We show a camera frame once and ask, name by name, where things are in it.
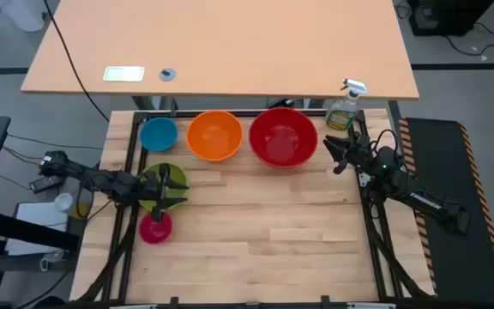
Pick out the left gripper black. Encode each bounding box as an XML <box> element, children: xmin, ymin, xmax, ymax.
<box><xmin>136</xmin><ymin>163</ymin><xmax>190</xmax><ymax>223</ymax></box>

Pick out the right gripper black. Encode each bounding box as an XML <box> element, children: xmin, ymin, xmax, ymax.
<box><xmin>323</xmin><ymin>132</ymin><xmax>377</xmax><ymax>175</ymax></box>

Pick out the green plastic bowl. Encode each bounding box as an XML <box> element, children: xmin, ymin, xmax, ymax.
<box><xmin>137</xmin><ymin>161</ymin><xmax>190</xmax><ymax>212</ymax></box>

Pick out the green cleaner spray bottle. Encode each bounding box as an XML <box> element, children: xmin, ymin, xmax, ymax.
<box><xmin>325</xmin><ymin>78</ymin><xmax>369</xmax><ymax>132</ymax></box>

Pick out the small magenta plastic bowl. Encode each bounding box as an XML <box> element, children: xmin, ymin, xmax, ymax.
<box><xmin>138</xmin><ymin>210</ymin><xmax>174</xmax><ymax>245</ymax></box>

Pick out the large red plastic bowl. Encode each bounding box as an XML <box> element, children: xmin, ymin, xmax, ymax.
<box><xmin>248</xmin><ymin>106</ymin><xmax>319</xmax><ymax>169</ymax></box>

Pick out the blue plastic bowl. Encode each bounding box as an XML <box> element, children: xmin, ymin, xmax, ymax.
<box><xmin>138</xmin><ymin>117</ymin><xmax>180</xmax><ymax>153</ymax></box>

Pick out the orange plastic bowl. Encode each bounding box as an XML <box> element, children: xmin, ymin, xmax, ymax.
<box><xmin>185</xmin><ymin>110</ymin><xmax>244</xmax><ymax>163</ymax></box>

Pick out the black mat with orange stripes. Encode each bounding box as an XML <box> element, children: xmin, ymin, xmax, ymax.
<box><xmin>397</xmin><ymin>116</ymin><xmax>494</xmax><ymax>305</ymax></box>

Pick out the clear plastic cup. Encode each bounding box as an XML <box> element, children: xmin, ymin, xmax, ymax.
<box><xmin>53</xmin><ymin>192</ymin><xmax>75</xmax><ymax>213</ymax></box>

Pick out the black handheld device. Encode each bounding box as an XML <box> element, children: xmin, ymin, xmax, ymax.
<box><xmin>28</xmin><ymin>174</ymin><xmax>64</xmax><ymax>195</ymax></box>

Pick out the white rectangular desk plate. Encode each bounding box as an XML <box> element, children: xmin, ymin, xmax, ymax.
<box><xmin>102</xmin><ymin>65</ymin><xmax>146</xmax><ymax>83</ymax></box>

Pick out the white cardboard box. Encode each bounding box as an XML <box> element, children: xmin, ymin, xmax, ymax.
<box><xmin>5</xmin><ymin>201</ymin><xmax>70</xmax><ymax>258</ymax></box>

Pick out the light wooden desk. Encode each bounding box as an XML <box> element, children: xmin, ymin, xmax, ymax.
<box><xmin>20</xmin><ymin>0</ymin><xmax>420</xmax><ymax>102</ymax></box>

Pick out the black equipment case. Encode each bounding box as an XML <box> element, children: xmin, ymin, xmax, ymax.
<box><xmin>407</xmin><ymin>0</ymin><xmax>494</xmax><ymax>38</ymax></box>

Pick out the white plastic container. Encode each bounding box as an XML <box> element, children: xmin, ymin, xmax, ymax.
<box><xmin>1</xmin><ymin>0</ymin><xmax>47</xmax><ymax>33</ymax></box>

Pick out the black aluminium rig frame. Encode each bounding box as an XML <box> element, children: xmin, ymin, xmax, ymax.
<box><xmin>100</xmin><ymin>109</ymin><xmax>437</xmax><ymax>309</ymax></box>

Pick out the left arm cable sleeve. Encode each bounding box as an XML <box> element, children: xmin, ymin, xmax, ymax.
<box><xmin>74</xmin><ymin>201</ymin><xmax>142</xmax><ymax>304</ymax></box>

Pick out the arm cable sleeve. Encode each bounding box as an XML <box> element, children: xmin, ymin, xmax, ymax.
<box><xmin>74</xmin><ymin>201</ymin><xmax>142</xmax><ymax>304</ymax></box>
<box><xmin>365</xmin><ymin>199</ymin><xmax>429</xmax><ymax>300</ymax></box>

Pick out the right arm cable sleeve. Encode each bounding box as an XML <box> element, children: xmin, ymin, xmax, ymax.
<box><xmin>365</xmin><ymin>199</ymin><xmax>429</xmax><ymax>300</ymax></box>

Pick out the black floor cable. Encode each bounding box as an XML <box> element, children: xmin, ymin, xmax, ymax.
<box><xmin>443</xmin><ymin>21</ymin><xmax>494</xmax><ymax>58</ymax></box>

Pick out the long black cable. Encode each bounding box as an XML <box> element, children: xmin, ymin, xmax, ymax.
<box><xmin>42</xmin><ymin>0</ymin><xmax>111</xmax><ymax>124</ymax></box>

